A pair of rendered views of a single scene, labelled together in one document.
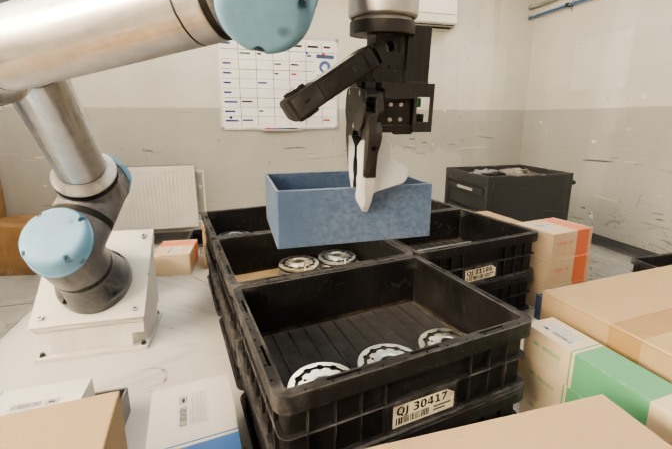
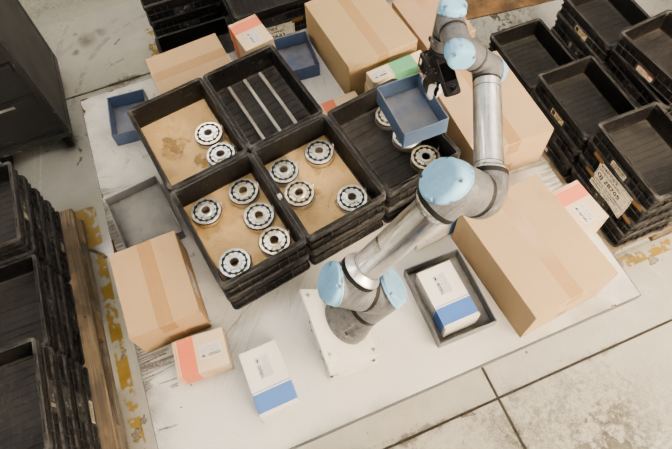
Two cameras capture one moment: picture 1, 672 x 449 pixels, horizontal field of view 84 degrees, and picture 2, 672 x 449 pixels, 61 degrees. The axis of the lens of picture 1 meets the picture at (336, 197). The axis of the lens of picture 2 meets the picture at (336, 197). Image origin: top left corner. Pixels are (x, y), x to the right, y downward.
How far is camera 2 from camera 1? 1.87 m
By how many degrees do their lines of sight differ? 81
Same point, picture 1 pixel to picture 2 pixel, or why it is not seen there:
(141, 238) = (309, 296)
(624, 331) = (383, 53)
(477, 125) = not seen: outside the picture
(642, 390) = (413, 64)
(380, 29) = not seen: hidden behind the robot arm
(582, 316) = (368, 62)
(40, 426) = (480, 223)
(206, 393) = not seen: hidden behind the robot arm
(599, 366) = (401, 70)
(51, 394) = (431, 283)
